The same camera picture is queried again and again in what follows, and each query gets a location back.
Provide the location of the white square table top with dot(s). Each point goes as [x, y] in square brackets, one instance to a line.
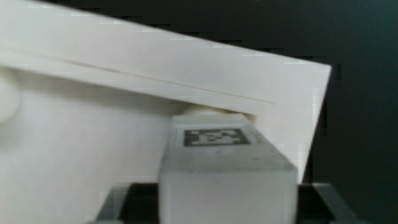
[100, 78]

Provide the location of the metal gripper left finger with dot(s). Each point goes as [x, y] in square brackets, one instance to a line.
[112, 206]

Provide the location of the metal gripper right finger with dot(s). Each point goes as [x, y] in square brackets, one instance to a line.
[343, 215]

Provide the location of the white leg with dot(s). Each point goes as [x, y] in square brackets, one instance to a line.
[226, 178]

